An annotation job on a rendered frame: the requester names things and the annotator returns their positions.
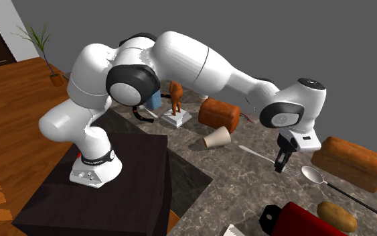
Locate orange figure on white base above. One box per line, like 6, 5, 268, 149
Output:
160, 80, 193, 129

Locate large brown bread loaf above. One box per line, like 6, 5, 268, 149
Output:
310, 136, 377, 194

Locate blue box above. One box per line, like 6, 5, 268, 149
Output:
145, 90, 163, 111

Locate red and black box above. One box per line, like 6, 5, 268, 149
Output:
258, 201, 350, 236

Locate green plant in brown pot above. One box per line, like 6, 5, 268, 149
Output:
11, 23, 66, 88

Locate dark robot stand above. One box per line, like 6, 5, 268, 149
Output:
11, 132, 173, 236

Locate beige paper cup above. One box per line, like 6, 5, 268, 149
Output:
202, 125, 232, 149

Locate white stick tool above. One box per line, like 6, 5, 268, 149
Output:
139, 105, 159, 119

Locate silver spoon with black handle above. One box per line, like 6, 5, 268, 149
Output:
301, 165, 377, 216

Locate white flat object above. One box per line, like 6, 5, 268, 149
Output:
222, 223, 246, 236

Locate silver fork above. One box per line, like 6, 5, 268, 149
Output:
238, 144, 302, 178

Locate black and orange curved cable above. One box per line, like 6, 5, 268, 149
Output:
132, 93, 173, 124

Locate brown potato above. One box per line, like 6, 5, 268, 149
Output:
315, 200, 358, 234

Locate small brown bread loaf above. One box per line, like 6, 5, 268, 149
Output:
197, 97, 242, 135

